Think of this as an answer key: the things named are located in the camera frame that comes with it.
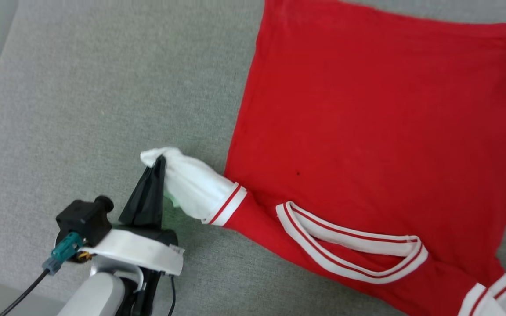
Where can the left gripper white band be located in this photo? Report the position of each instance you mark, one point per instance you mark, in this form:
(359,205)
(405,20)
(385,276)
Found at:
(139,250)

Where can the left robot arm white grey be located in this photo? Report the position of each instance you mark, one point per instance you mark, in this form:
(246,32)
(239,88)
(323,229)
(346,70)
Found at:
(99,294)

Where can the red garment white striped cuffs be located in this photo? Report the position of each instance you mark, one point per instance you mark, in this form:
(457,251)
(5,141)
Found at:
(367,131)

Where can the grey fabric sofa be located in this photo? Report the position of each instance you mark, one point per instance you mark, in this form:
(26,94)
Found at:
(103,96)

